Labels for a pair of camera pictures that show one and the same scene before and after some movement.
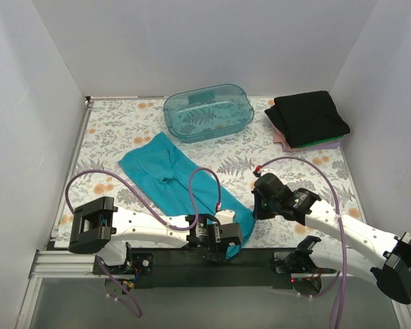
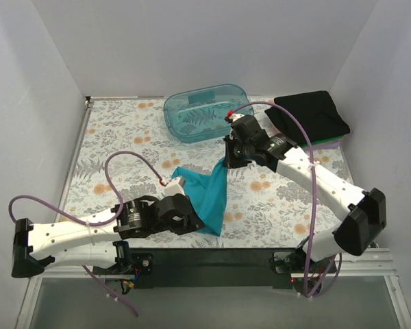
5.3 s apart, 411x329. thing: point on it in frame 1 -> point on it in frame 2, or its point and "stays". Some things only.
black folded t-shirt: [307, 118] stays
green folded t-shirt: [332, 140] stays
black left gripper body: [220, 249] -> [189, 219]
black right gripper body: [259, 208] -> [231, 153]
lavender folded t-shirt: [324, 146] stays
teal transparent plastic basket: [200, 114] stays
